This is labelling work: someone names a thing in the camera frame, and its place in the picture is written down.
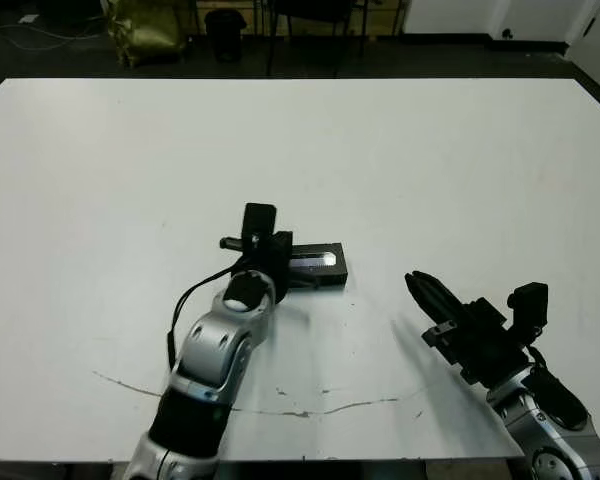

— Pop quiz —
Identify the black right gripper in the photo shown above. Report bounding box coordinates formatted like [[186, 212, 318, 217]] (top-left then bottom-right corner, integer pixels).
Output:
[[404, 269, 534, 386]]

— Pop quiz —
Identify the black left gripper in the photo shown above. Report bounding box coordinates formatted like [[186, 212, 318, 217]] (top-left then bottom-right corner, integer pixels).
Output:
[[218, 230, 294, 306]]

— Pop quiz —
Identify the black box lid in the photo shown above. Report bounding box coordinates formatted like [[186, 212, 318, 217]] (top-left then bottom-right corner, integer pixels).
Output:
[[288, 242, 350, 291]]

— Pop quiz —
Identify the black trash bin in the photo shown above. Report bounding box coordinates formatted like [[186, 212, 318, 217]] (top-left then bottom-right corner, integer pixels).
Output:
[[204, 9, 247, 64]]

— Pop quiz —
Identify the large crumpled plastic bag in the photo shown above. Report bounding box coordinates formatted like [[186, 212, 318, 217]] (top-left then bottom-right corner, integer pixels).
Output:
[[104, 0, 186, 69]]

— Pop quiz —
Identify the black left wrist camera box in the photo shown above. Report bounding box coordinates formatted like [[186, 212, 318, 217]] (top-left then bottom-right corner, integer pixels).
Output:
[[242, 202, 280, 239]]

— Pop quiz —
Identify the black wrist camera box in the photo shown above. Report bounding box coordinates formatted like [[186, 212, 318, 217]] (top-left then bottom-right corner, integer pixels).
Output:
[[507, 282, 550, 339], [242, 202, 280, 239]]

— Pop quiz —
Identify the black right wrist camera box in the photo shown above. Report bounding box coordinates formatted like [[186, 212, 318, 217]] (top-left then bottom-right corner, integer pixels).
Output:
[[507, 282, 550, 339]]

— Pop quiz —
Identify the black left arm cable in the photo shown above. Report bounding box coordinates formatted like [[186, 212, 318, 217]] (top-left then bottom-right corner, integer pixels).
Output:
[[165, 257, 246, 371]]

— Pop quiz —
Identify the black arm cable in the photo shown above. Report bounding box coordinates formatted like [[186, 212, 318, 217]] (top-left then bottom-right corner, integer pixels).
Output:
[[165, 257, 246, 371], [524, 344, 556, 381]]

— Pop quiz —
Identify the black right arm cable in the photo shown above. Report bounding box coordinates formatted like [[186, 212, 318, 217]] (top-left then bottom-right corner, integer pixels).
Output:
[[524, 344, 556, 381]]

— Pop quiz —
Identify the white floor cable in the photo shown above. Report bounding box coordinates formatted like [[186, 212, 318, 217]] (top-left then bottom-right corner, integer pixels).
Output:
[[0, 22, 106, 51]]

